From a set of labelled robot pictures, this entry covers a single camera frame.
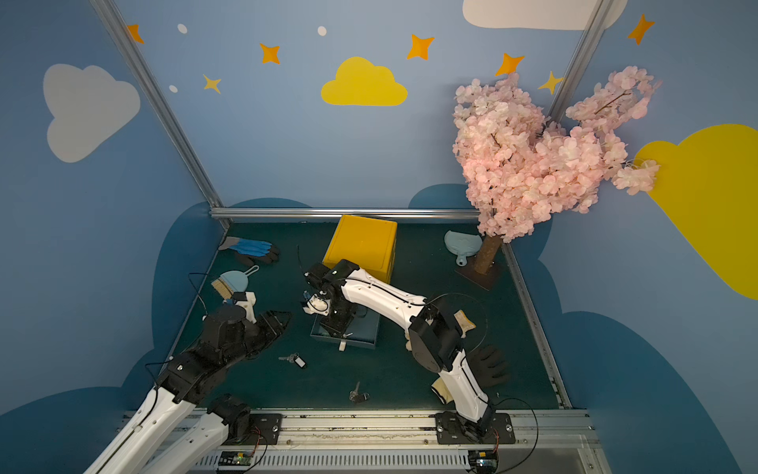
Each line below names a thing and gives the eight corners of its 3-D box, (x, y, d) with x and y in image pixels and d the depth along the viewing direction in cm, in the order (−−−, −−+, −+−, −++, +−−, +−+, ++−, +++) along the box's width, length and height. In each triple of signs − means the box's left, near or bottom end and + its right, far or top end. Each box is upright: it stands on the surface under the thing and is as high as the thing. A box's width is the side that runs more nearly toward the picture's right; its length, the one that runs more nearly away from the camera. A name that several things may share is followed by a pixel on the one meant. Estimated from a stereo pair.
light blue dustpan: (449, 266, 112) (450, 260, 109) (443, 236, 122) (445, 230, 119) (485, 266, 112) (488, 260, 109) (477, 236, 122) (479, 230, 119)
